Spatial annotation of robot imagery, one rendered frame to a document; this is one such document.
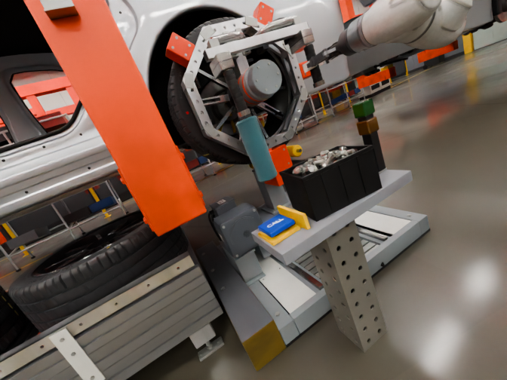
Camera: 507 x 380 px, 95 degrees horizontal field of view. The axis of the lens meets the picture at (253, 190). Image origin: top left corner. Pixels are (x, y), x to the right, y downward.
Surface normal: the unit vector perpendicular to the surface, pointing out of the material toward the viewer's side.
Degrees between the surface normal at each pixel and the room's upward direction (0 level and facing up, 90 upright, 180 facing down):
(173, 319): 90
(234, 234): 90
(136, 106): 90
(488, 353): 0
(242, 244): 90
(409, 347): 0
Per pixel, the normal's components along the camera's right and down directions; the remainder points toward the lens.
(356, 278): 0.40, 0.11
